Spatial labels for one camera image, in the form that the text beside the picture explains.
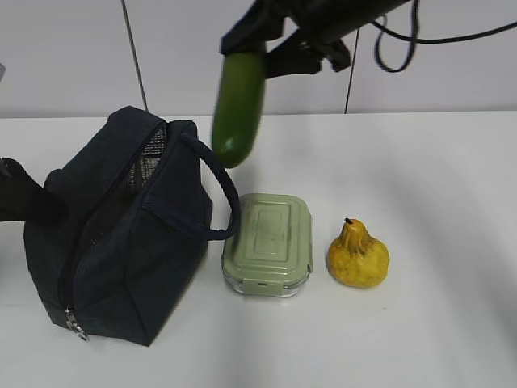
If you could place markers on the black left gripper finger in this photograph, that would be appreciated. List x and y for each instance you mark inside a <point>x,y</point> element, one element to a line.
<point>23,199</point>

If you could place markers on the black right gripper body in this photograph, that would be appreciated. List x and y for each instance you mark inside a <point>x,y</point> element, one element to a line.
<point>324,21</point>

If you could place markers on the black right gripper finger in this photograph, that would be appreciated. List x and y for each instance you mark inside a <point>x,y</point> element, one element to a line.
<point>263,22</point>
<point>303,54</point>

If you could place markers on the green cucumber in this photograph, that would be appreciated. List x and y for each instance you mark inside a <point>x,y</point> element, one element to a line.
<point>239,107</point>

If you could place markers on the navy insulated lunch bag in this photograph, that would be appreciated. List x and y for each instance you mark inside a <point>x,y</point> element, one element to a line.
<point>145,197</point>

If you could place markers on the green lid glass container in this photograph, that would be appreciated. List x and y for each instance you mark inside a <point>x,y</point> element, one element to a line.
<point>272,254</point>

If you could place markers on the yellow pear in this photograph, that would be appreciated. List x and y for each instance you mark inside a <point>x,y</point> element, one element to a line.
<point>357,259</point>

